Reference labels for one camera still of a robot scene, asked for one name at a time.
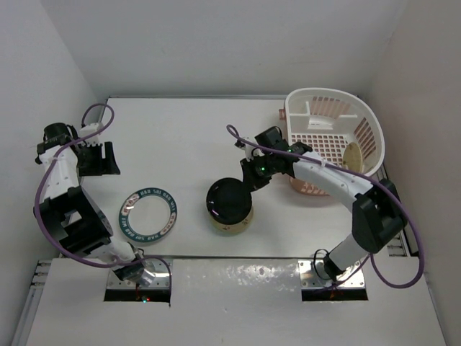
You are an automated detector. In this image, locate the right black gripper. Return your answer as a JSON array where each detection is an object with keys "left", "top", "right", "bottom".
[{"left": 241, "top": 153, "right": 277, "bottom": 193}]

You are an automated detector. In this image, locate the brown plate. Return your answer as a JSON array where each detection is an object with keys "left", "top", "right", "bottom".
[{"left": 206, "top": 177, "right": 252, "bottom": 225}]

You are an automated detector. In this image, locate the dark rimmed plate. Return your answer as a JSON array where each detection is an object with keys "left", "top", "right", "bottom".
[{"left": 118, "top": 187, "right": 178, "bottom": 244}]

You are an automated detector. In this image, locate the beige plate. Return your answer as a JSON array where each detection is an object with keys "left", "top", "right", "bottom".
[
  {"left": 342, "top": 142, "right": 364, "bottom": 173},
  {"left": 210, "top": 208, "right": 254, "bottom": 236}
]

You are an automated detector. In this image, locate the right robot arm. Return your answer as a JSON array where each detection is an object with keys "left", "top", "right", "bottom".
[{"left": 235, "top": 126, "right": 408, "bottom": 282}]

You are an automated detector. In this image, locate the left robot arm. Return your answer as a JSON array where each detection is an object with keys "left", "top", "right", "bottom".
[{"left": 36, "top": 123, "right": 146, "bottom": 285}]

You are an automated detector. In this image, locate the white pink dish rack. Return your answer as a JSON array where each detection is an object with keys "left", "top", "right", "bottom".
[{"left": 279, "top": 88, "right": 385, "bottom": 177}]

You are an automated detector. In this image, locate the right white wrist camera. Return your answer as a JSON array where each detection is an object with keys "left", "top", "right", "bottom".
[{"left": 234, "top": 140, "right": 264, "bottom": 161}]

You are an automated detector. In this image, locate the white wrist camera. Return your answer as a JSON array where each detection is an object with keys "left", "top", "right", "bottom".
[
  {"left": 234, "top": 140, "right": 264, "bottom": 161},
  {"left": 79, "top": 123, "right": 104, "bottom": 146}
]

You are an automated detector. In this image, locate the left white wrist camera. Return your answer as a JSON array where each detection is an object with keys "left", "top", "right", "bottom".
[{"left": 79, "top": 123, "right": 104, "bottom": 146}]

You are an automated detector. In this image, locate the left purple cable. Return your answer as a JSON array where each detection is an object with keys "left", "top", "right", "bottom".
[{"left": 34, "top": 103, "right": 172, "bottom": 289}]

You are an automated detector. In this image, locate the purple cable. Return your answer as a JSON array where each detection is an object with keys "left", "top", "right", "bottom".
[
  {"left": 34, "top": 103, "right": 172, "bottom": 289},
  {"left": 225, "top": 124, "right": 426, "bottom": 289}
]

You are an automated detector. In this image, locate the left metal mounting bracket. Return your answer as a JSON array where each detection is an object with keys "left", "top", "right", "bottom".
[{"left": 107, "top": 261, "right": 171, "bottom": 290}]

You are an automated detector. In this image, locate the metal mounting bracket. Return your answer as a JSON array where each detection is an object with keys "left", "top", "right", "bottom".
[
  {"left": 107, "top": 261, "right": 171, "bottom": 290},
  {"left": 297, "top": 259, "right": 365, "bottom": 290}
]

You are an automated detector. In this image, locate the right metal mounting bracket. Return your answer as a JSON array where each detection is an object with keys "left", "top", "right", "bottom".
[{"left": 297, "top": 259, "right": 365, "bottom": 290}]

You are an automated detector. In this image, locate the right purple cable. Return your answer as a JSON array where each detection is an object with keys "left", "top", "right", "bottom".
[{"left": 225, "top": 124, "right": 426, "bottom": 289}]

